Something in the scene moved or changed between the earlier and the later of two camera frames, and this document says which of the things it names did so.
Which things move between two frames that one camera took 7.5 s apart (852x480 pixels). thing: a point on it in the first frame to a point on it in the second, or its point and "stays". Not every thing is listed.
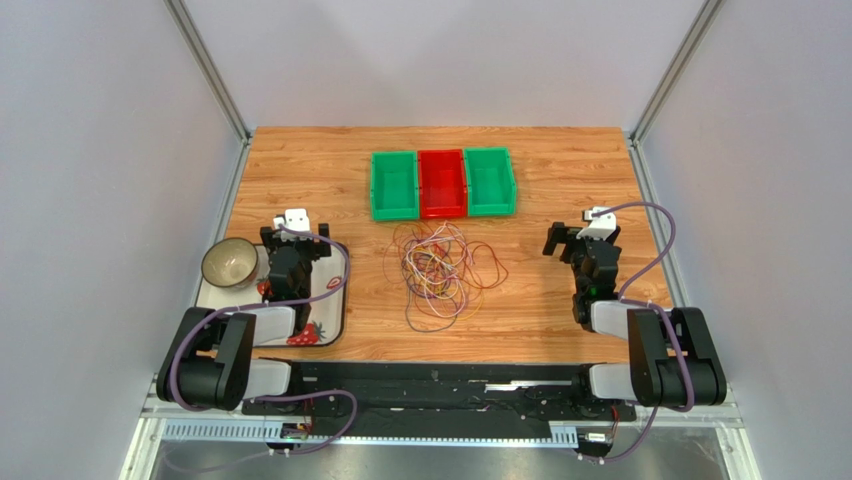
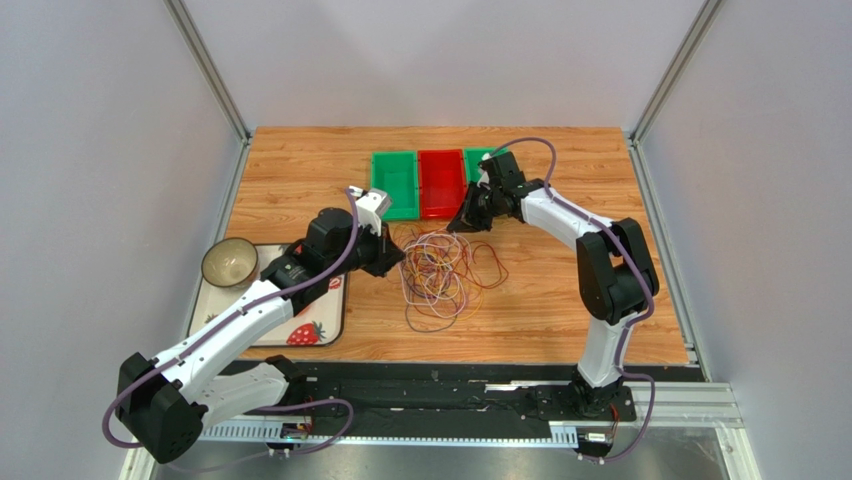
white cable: [436, 260] stays
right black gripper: [575, 241] to [480, 205]
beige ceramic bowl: [230, 262] stays
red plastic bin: [442, 184] stays
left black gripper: [316, 249] to [386, 253]
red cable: [502, 266] stays
